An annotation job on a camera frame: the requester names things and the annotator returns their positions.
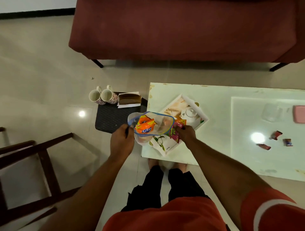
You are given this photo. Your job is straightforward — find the clear plastic container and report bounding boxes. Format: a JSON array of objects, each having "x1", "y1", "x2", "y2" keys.
[{"x1": 261, "y1": 103, "x2": 283, "y2": 123}]

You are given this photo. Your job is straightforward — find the pink candy packet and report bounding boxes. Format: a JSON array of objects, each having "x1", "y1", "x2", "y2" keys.
[{"x1": 169, "y1": 119, "x2": 187, "y2": 144}]

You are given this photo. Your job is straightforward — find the white teapot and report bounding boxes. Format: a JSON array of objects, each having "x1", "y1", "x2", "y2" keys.
[{"x1": 179, "y1": 106, "x2": 200, "y2": 127}]

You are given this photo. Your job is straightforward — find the person's right hand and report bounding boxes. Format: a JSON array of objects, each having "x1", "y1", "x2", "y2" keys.
[{"x1": 175, "y1": 125, "x2": 197, "y2": 149}]

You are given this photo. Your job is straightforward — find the black trousers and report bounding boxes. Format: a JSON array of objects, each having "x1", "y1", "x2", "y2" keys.
[{"x1": 121, "y1": 165, "x2": 210, "y2": 212}]

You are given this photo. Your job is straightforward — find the orange shirt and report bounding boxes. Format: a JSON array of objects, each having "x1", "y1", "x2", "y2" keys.
[{"x1": 102, "y1": 188, "x2": 305, "y2": 231}]

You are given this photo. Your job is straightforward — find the maroon sofa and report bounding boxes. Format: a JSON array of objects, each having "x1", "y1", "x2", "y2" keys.
[{"x1": 68, "y1": 0, "x2": 305, "y2": 72}]

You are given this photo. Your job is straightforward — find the person's left forearm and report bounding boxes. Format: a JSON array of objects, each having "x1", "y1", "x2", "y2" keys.
[{"x1": 39, "y1": 155, "x2": 131, "y2": 231}]

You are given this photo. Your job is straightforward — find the orange snack packet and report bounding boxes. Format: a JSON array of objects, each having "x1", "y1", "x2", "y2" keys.
[{"x1": 134, "y1": 115, "x2": 158, "y2": 137}]

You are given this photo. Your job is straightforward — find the dark wooden chair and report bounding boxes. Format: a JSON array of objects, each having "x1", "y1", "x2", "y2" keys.
[{"x1": 0, "y1": 127, "x2": 83, "y2": 227}]

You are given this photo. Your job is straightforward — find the person's left hand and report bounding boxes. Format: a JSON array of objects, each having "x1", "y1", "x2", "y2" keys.
[{"x1": 110, "y1": 123, "x2": 135, "y2": 163}]

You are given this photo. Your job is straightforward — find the clear zip bag blue edge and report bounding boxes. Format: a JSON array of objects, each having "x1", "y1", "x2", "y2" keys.
[{"x1": 127, "y1": 111, "x2": 176, "y2": 146}]

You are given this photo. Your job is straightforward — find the white papers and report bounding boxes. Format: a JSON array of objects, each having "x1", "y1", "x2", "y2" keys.
[{"x1": 116, "y1": 91, "x2": 142, "y2": 109}]

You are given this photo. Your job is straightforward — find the floral white mug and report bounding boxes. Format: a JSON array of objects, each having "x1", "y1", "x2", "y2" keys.
[
  {"x1": 88, "y1": 86, "x2": 107, "y2": 106},
  {"x1": 100, "y1": 85, "x2": 119, "y2": 105}
]

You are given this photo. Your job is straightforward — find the person's right forearm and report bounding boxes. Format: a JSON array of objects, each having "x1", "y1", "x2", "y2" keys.
[{"x1": 184, "y1": 139, "x2": 274, "y2": 229}]

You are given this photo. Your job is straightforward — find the white printed tray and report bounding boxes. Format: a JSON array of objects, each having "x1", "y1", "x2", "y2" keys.
[{"x1": 149, "y1": 94, "x2": 210, "y2": 157}]

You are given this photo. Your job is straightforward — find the pink lid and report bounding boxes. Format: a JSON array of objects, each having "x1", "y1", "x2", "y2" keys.
[{"x1": 293, "y1": 105, "x2": 305, "y2": 124}]

